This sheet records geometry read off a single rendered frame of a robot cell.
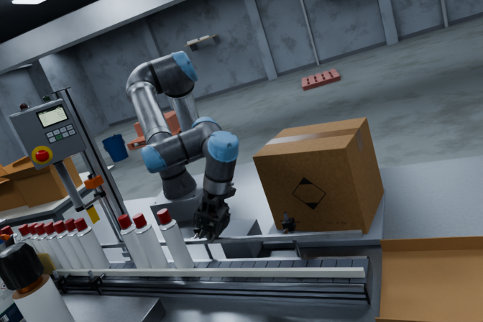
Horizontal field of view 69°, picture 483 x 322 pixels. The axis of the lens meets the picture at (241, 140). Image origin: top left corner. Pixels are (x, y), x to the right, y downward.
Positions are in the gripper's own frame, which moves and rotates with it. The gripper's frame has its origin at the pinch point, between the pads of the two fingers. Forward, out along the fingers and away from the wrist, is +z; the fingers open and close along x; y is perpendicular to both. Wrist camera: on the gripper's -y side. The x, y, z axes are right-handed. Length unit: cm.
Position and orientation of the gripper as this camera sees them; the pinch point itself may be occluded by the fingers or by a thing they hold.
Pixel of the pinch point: (210, 236)
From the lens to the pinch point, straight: 108.5
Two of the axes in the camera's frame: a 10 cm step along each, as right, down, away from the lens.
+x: 9.3, 3.0, -2.2
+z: -1.6, 8.5, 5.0
